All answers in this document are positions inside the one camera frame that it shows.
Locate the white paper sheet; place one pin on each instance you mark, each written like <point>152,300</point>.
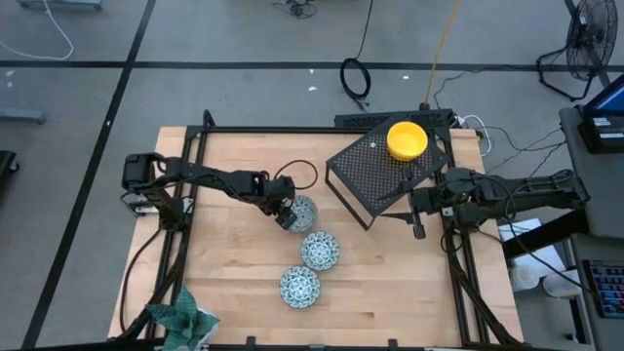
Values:
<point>531,231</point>

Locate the grey cart base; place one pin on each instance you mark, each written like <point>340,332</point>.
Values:
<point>22,116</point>

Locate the laptop screen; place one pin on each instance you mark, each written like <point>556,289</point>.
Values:
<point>609,100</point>

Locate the black standing fan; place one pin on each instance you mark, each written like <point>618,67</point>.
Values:
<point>587,39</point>

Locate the yellow plastic mini bowl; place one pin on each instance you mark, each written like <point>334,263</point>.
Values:
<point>407,140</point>

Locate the grey desk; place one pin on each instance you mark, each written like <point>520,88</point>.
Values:
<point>595,214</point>

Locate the black perforated metal shelf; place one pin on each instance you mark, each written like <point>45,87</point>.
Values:
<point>365,170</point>

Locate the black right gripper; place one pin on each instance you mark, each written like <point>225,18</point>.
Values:
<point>431,201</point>

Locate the black aluminium table frame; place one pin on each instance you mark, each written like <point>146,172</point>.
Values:
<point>192,141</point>

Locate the colourful lit keyboard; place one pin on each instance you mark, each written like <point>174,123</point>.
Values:
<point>609,287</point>

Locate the green artificial plant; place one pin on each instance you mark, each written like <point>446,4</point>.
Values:
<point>183,319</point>

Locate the black box with labels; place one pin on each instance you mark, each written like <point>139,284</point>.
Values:
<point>602,134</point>

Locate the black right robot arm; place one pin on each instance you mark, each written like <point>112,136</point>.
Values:
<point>517,195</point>

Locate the white paper cup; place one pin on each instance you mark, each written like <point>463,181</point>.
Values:
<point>524,278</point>
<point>560,285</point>

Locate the black caster leg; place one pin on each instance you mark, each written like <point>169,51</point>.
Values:
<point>6,163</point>

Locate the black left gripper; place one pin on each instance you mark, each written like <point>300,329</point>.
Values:
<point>279,192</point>

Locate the teal bowl patterned inside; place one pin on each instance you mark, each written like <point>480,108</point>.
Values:
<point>306,214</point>
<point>299,287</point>
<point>320,250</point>

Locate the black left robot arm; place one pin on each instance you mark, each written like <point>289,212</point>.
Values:
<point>195,175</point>

